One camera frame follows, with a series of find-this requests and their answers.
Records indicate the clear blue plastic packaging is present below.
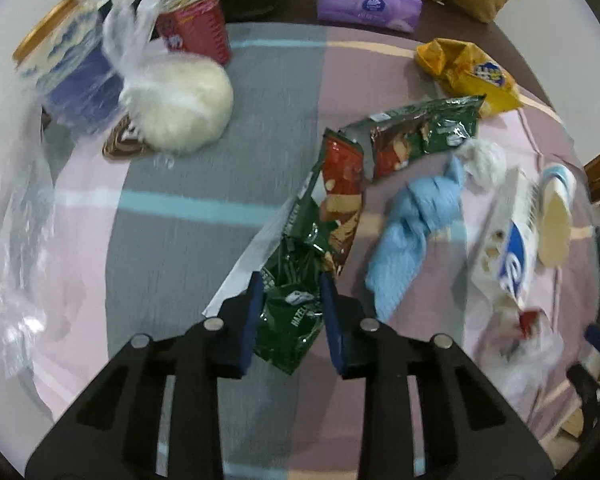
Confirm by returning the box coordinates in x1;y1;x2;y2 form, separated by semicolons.
477;307;564;413

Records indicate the white blue ointment box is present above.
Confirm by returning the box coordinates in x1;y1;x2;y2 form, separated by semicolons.
470;167;539;308

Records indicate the white paper cup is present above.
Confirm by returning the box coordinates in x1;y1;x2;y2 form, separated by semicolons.
538;164;577;268

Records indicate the blue cloth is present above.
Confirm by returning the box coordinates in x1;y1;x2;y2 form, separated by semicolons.
365;156;465;322

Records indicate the green red snack wrapper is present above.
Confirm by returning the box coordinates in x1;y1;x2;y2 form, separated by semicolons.
201;128;366;377

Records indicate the yellow chip bag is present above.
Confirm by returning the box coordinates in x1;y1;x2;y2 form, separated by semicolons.
415;38;522;117

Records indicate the plaid bed sheet cloth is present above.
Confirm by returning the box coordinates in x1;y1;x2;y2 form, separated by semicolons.
32;23;600;479

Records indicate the white crumpled tissue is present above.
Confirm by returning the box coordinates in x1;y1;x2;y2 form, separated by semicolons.
455;139;507;190

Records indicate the clear plastic bag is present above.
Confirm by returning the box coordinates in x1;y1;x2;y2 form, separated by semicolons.
0;91;74;382

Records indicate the dark wooden table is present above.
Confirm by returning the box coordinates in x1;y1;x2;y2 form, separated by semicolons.
242;0;550;103

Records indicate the white dough in bag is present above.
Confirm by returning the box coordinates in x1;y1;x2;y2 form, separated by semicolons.
102;0;234;154

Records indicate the blue white ceramic jar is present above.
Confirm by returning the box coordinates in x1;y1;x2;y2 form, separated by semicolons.
12;0;123;136

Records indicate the red soda can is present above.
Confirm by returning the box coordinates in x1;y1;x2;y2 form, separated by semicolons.
156;0;232;65

